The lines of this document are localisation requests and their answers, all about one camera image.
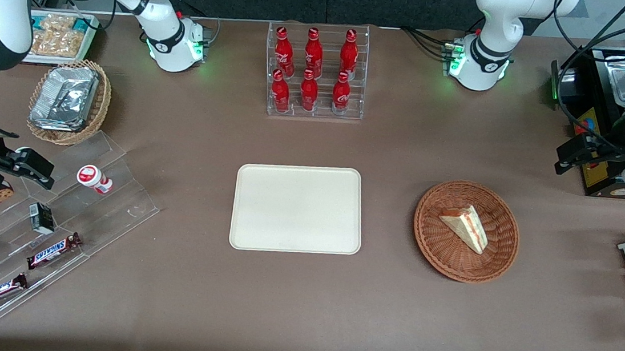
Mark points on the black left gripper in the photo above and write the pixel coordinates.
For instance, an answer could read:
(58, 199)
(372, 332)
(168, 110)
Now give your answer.
(615, 143)

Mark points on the triangular sandwich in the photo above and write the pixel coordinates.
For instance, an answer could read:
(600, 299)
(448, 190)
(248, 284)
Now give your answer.
(465, 227)

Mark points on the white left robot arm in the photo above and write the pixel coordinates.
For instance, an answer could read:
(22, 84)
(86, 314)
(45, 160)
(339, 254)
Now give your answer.
(493, 21)

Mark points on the silver foil tray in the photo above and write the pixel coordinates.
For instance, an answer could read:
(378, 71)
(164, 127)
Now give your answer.
(65, 97)

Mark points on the light wicker basket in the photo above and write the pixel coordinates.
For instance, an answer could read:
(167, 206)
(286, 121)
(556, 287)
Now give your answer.
(102, 104)

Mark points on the brown round wicker basket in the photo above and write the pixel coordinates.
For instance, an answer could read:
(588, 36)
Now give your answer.
(453, 258)

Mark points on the white snack tray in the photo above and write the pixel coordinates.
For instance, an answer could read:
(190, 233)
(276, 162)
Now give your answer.
(89, 39)

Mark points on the cream plastic tray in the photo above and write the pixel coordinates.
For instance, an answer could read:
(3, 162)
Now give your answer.
(298, 208)

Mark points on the white bottle with red cap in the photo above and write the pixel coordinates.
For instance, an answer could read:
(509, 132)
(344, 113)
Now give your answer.
(91, 177)

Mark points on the clear acrylic stepped stand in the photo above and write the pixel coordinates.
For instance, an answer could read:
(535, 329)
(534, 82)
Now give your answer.
(114, 208)

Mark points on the black food warmer case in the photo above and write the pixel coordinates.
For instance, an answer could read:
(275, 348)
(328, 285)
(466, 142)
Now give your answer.
(603, 77)

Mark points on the clear bag of snacks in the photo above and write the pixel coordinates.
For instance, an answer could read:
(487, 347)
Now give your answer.
(56, 39)

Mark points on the red cola bottle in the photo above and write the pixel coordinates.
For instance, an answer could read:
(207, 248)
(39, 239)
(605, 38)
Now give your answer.
(341, 93)
(283, 52)
(280, 93)
(309, 92)
(313, 52)
(349, 53)

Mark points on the clear acrylic bottle rack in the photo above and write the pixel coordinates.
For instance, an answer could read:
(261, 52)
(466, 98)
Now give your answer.
(321, 113)

